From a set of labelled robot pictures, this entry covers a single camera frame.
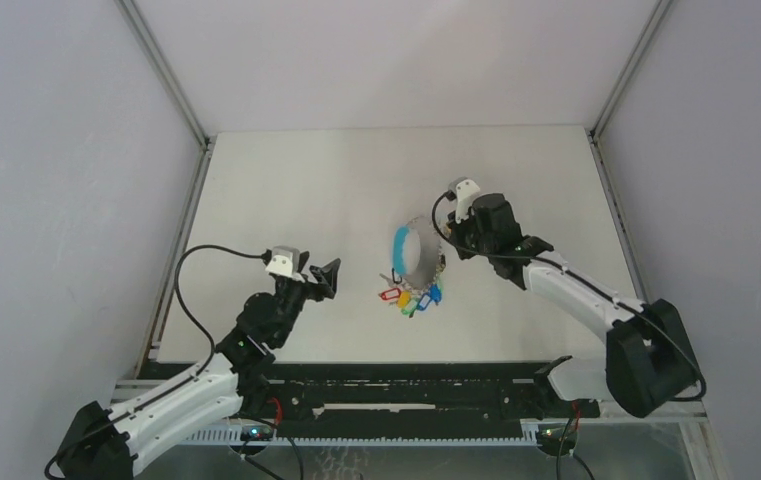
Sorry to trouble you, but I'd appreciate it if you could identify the blue handled metal keyring holder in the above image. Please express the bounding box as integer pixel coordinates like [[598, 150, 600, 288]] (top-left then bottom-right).
[[391, 216, 445, 289]]

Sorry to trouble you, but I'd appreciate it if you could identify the bunch of coloured tagged keys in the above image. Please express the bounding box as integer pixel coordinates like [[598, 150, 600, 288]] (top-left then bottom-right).
[[378, 269, 444, 318]]

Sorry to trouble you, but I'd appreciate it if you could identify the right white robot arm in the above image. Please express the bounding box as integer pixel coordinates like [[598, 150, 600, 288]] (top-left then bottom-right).
[[433, 191, 708, 418]]

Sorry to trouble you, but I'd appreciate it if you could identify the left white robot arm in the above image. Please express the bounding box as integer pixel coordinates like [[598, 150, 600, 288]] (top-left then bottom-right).
[[44, 247, 341, 479]]

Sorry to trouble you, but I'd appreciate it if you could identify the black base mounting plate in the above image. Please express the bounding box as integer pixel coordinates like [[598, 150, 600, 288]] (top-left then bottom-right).
[[238, 362, 601, 438]]

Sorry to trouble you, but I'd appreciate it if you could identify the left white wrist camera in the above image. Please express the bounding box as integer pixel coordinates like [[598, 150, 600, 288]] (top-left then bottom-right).
[[265, 245, 310, 283]]

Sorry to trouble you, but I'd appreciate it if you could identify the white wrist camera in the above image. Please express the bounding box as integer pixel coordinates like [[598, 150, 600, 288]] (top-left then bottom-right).
[[265, 245, 310, 283], [446, 177, 481, 223]]

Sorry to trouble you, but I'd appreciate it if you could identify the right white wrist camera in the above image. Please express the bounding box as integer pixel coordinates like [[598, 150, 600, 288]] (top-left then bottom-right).
[[446, 177, 481, 223]]

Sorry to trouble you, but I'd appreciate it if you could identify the aluminium frame rail left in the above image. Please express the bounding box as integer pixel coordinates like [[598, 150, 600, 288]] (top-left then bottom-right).
[[116, 1, 208, 375]]

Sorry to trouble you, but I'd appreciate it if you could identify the aluminium frame rail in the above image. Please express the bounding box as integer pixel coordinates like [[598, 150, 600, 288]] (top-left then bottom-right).
[[586, 0, 677, 300], [116, 1, 208, 375]]

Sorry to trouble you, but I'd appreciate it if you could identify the white slotted cable duct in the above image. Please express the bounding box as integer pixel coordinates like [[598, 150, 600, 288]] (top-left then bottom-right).
[[179, 422, 541, 447]]

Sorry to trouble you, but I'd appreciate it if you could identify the aluminium frame rail right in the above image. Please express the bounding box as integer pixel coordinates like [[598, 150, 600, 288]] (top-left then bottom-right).
[[586, 0, 677, 300]]

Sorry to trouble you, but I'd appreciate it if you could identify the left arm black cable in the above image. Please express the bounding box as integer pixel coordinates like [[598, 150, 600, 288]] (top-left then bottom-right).
[[43, 244, 272, 480]]

